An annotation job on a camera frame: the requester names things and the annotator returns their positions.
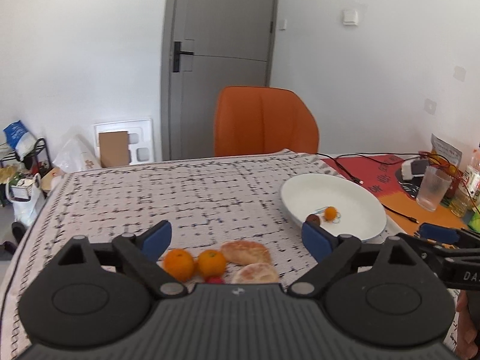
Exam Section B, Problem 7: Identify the large orange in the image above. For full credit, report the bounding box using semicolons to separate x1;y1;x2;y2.
197;250;227;280
163;249;195;283

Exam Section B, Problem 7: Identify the white light switch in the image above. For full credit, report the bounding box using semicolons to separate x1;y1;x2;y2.
342;9;360;27

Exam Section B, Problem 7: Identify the black metal rack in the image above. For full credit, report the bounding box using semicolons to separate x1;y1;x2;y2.
0;137;54;196

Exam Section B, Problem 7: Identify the black usb cable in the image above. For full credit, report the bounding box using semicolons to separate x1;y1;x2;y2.
314;151;432;224

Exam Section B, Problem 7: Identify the blue white bag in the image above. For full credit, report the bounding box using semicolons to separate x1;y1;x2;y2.
3;120;37;161

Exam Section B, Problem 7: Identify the white shopping bag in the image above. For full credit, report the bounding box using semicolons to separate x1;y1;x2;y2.
5;174;46;228

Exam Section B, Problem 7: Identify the white ceramic plate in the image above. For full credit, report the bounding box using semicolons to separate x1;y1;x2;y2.
280;173;387;241

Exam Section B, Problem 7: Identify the brown cardboard piece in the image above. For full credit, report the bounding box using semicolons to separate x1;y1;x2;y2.
98;131;130;168

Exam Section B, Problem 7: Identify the person's right hand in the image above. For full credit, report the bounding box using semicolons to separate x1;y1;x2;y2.
456;291;479;360

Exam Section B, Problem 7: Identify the black door handle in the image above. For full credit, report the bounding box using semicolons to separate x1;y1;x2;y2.
172;41;194;72

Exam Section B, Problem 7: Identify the white plastic bag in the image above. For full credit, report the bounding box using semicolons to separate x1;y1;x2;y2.
53;135;101;173

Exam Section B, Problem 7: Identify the plastic drink bottle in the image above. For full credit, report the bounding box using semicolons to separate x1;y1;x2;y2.
450;148;479;218

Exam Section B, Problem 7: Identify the grey door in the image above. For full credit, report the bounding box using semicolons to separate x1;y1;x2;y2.
160;0;278;160

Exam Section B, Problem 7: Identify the orange chair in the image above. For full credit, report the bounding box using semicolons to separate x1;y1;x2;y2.
214;86;320;157

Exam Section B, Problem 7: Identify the patterned white tablecloth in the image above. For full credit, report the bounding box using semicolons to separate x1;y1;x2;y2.
0;148;462;360

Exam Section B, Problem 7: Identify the ribbed clear glass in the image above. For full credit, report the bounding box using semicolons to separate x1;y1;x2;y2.
416;166;452;212

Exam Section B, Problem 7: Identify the white foam packaging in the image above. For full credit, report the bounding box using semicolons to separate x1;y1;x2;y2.
94;119;155;167

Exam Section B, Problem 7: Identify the green packet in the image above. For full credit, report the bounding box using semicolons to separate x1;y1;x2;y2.
468;211;480;233

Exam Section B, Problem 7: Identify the small tangerine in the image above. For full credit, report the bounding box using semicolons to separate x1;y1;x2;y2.
324;206;338;222

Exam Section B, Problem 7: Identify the snack pouch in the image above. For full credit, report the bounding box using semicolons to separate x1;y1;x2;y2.
430;133;462;199

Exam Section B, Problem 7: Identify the orange red table mat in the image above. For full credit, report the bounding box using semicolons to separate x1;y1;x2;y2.
323;154;467;234

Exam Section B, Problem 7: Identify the dark red lychee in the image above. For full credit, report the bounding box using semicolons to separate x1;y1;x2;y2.
306;214;321;226

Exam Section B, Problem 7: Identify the white power adapter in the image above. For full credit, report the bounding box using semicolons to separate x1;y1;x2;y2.
400;158;430;181

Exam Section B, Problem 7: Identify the white wall socket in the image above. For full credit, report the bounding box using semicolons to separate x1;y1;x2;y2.
424;98;437;116

